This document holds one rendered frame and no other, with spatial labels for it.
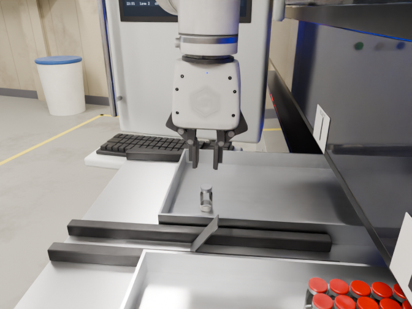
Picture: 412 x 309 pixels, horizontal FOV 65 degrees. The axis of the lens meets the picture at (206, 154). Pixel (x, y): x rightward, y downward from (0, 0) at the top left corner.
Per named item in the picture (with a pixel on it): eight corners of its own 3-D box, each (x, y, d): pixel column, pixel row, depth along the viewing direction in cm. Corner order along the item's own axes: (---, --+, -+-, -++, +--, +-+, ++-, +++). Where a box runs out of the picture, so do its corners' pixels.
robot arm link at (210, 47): (169, 35, 42) (170, 59, 43) (238, 37, 41) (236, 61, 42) (180, 31, 49) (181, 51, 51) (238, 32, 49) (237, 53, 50)
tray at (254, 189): (335, 168, 72) (338, 154, 71) (382, 246, 48) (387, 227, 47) (184, 162, 75) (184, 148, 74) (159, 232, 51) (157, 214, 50)
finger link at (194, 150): (176, 129, 50) (176, 168, 53) (197, 130, 50) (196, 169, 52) (179, 122, 53) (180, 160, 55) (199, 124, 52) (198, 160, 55)
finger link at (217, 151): (214, 131, 49) (213, 170, 52) (235, 132, 49) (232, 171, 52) (215, 124, 52) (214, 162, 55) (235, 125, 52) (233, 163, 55)
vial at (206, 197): (213, 205, 58) (213, 184, 56) (211, 213, 56) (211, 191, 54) (201, 205, 58) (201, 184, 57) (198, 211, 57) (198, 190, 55)
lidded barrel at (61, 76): (97, 106, 437) (91, 56, 410) (71, 118, 390) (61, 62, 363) (65, 103, 452) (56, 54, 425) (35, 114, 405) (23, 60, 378)
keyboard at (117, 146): (234, 148, 102) (234, 141, 101) (226, 168, 89) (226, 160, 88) (118, 138, 110) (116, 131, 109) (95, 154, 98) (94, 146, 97)
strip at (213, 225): (218, 247, 48) (219, 214, 46) (217, 261, 46) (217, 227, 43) (126, 241, 49) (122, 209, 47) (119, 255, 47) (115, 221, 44)
